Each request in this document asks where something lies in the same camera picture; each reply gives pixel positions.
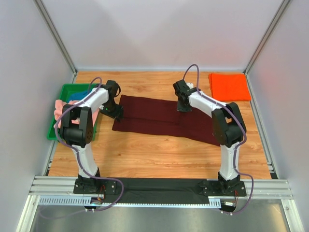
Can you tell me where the maroon t shirt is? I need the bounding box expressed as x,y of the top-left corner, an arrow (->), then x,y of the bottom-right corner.
112,95 -> 219,146

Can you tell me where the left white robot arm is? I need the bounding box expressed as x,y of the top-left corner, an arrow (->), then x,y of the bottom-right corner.
55,80 -> 123,195

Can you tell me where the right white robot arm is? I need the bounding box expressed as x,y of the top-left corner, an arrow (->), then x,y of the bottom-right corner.
173,80 -> 246,197

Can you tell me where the blue t shirt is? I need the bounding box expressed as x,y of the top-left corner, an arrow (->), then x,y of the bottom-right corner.
67,91 -> 88,102

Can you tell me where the folded orange t shirt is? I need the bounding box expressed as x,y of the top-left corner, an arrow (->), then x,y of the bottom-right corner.
209,73 -> 251,102

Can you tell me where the pink t shirt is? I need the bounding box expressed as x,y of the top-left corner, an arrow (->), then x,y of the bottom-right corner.
54,100 -> 99,128

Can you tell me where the black base mat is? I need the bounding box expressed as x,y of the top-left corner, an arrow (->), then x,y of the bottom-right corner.
73,177 -> 247,205

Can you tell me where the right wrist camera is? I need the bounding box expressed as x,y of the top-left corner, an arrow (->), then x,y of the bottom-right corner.
186,83 -> 194,88

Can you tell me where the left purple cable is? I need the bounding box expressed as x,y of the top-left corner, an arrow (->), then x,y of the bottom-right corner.
38,76 -> 125,219

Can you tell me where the grey slotted cable duct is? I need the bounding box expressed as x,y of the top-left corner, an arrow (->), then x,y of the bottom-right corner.
38,197 -> 222,208

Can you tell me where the aluminium rail frame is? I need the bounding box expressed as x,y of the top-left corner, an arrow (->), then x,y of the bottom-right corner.
29,176 -> 293,200

